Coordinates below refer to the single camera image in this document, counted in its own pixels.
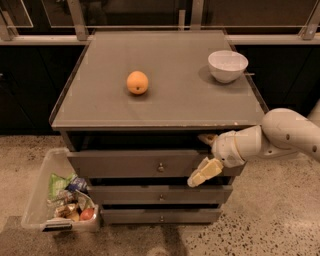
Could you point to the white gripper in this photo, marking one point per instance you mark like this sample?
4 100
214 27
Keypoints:
224 148

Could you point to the grey top drawer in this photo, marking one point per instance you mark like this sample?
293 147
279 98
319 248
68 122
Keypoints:
135 163

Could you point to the grey drawer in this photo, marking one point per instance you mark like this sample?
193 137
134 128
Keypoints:
171 216
162 194
135 163

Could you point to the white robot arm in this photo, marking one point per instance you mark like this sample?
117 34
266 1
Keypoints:
282 133

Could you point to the grey middle drawer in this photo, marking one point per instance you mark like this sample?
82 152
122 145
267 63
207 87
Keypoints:
162 194

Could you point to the grey drawer cabinet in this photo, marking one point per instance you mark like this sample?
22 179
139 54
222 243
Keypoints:
96 111

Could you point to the grey bottom drawer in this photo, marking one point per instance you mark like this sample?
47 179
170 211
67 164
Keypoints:
171 216

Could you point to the white ceramic bowl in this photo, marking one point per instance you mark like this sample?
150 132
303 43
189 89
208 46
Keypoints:
226 65

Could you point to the orange fruit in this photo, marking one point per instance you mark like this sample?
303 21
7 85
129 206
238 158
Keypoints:
137 82

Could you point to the blue snack packet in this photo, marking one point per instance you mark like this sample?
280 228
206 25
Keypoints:
77 184

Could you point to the red apple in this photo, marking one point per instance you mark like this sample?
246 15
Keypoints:
86 214

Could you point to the brown snack packet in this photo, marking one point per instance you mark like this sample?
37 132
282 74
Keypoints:
69 211

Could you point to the green snack bag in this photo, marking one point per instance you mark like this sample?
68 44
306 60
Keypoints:
58 183

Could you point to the clear plastic bin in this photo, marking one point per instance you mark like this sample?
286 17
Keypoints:
38 215

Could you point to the metal railing frame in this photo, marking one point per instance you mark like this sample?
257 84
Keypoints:
82 17

